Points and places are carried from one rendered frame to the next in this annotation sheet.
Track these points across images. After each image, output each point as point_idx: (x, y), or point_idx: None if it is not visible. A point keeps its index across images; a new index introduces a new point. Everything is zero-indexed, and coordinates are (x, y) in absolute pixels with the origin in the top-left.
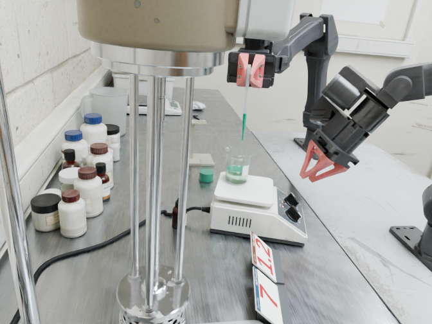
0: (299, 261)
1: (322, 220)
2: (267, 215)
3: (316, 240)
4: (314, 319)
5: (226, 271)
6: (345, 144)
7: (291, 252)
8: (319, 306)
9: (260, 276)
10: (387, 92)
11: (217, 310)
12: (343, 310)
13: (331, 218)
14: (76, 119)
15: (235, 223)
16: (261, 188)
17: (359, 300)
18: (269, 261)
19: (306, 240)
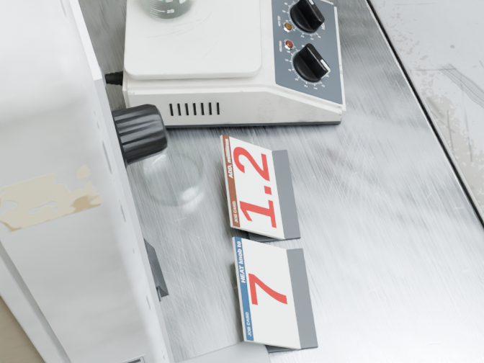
0: (330, 167)
1: (384, 22)
2: (253, 92)
3: (368, 96)
4: (353, 307)
5: (185, 232)
6: None
7: (314, 145)
8: (366, 274)
9: (250, 253)
10: None
11: (179, 330)
12: (409, 272)
13: (406, 12)
14: None
15: (186, 112)
16: (232, 14)
17: (442, 242)
18: (266, 194)
19: (343, 114)
